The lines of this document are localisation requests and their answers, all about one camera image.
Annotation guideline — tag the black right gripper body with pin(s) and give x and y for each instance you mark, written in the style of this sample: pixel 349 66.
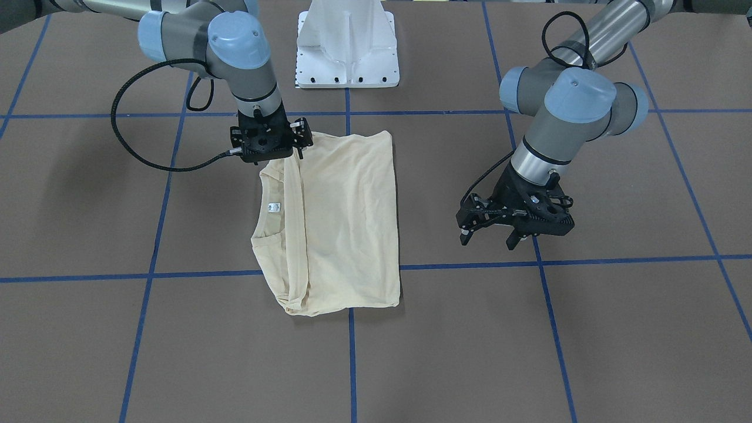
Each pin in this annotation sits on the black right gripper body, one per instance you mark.
pixel 300 133

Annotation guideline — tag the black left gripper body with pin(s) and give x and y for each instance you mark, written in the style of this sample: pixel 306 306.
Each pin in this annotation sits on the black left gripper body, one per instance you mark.
pixel 506 189

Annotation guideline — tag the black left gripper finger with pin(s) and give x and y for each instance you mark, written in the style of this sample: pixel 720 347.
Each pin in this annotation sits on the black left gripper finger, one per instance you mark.
pixel 476 213
pixel 516 236

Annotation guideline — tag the cream long-sleeve printed shirt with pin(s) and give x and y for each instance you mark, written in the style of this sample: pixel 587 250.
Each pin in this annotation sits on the cream long-sleeve printed shirt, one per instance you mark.
pixel 327 234

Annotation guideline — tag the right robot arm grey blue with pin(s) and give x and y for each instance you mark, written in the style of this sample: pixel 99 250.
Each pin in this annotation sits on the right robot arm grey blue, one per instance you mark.
pixel 218 40

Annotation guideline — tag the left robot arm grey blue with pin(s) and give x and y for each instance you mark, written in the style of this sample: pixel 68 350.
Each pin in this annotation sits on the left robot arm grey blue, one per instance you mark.
pixel 571 104

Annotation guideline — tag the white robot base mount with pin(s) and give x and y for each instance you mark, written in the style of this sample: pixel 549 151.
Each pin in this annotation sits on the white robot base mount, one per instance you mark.
pixel 346 44

